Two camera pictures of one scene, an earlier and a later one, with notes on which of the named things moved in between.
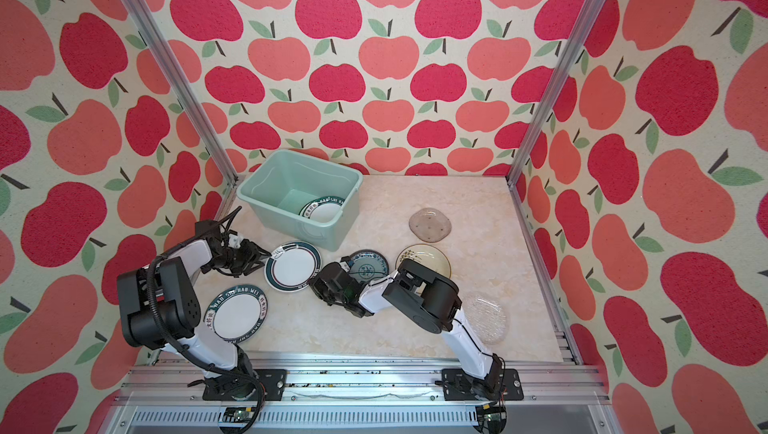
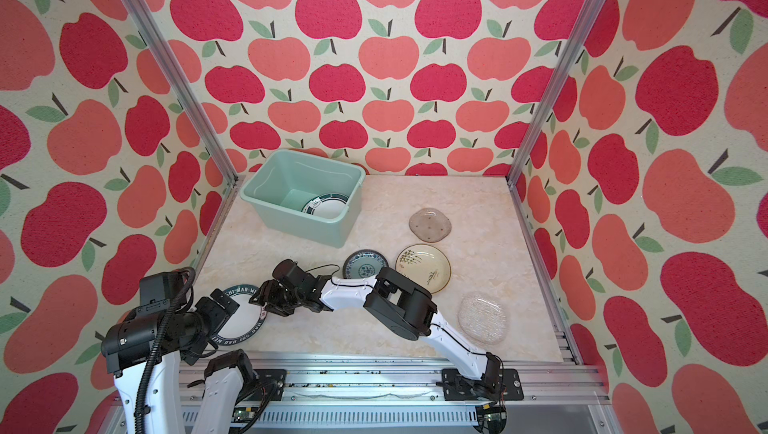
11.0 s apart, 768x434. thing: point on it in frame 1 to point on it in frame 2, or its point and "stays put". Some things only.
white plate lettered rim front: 235,313 stays put
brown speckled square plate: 429,225 stays put
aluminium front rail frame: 363,394 stays put
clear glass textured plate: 487,319 stays put
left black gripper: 248,248 to 219,311
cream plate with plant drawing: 427,256 stays put
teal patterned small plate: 367,265 stays put
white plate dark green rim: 291,266 to 329,206
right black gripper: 312,282 to 260,297
